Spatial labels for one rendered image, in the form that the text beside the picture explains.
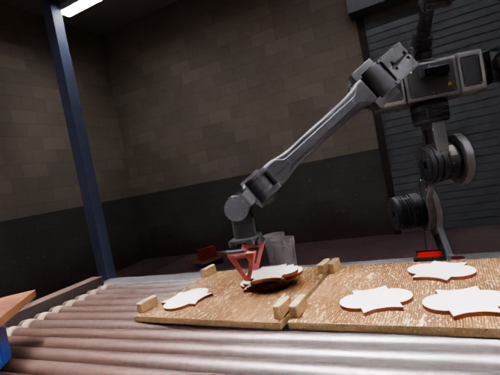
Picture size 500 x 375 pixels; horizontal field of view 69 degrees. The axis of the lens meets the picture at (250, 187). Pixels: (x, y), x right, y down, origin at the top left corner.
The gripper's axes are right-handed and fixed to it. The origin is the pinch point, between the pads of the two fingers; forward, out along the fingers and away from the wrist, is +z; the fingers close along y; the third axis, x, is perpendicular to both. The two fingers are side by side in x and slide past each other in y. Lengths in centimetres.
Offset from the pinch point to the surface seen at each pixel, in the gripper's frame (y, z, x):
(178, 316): -12.2, 5.4, 15.8
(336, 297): -11.1, 4.4, -20.6
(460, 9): 433, -188, -208
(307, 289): -3.5, 4.5, -13.8
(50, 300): 12, 6, 74
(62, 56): 326, -216, 292
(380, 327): -25.3, 4.8, -27.7
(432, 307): -22.5, 3.3, -36.8
